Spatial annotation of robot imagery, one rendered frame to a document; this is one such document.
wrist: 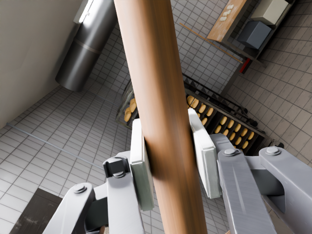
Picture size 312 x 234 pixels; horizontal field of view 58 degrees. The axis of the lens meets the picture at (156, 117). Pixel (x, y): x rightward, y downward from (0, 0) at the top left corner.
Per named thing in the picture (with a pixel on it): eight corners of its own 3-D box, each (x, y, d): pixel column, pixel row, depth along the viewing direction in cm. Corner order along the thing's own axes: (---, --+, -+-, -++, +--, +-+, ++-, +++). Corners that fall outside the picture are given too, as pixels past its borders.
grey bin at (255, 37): (258, 49, 442) (246, 42, 438) (247, 47, 490) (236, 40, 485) (272, 29, 433) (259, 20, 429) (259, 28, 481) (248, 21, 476)
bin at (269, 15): (275, 24, 431) (262, 16, 427) (261, 25, 479) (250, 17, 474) (289, 3, 423) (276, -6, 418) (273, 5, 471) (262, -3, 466)
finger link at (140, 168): (154, 210, 15) (141, 213, 15) (150, 153, 22) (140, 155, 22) (143, 160, 14) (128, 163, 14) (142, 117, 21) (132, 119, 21)
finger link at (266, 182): (225, 177, 13) (292, 165, 12) (204, 134, 17) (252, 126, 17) (229, 204, 13) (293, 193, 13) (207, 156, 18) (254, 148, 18)
